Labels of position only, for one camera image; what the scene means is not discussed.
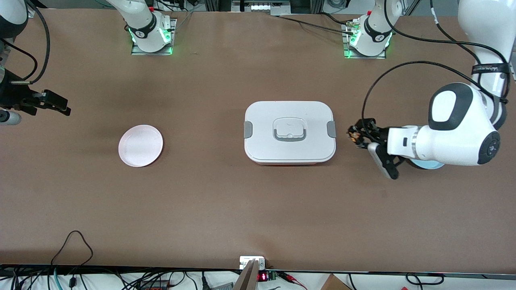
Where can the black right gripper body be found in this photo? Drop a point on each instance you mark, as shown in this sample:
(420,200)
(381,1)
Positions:
(16,98)

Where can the orange and black push-button switch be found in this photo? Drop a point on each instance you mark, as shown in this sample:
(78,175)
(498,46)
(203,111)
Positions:
(353,136)

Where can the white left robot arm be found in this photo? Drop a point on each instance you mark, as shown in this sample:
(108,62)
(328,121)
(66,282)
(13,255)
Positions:
(455,137)

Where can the light blue round plate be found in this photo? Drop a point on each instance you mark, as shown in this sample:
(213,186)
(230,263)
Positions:
(427,165)

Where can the white lunch box grey clips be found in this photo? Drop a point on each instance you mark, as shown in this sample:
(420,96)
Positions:
(290,151)

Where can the pink round plate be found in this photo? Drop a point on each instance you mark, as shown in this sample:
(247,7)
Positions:
(141,146)

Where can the brown cardboard box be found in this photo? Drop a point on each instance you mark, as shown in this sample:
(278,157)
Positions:
(334,284)

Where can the white socket box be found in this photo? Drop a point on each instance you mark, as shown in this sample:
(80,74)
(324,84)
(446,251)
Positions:
(246,261)

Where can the red digit display module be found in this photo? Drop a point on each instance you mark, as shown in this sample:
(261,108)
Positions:
(263,276)

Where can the aluminium profile bar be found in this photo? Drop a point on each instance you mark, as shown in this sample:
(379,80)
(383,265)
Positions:
(248,278)

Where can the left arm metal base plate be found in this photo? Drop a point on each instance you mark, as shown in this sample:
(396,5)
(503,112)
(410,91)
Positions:
(346,48)

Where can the aluminium frame rack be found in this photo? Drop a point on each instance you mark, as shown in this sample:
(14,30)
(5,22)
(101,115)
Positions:
(306,6)

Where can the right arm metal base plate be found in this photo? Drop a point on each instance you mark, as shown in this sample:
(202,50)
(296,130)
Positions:
(173,28)

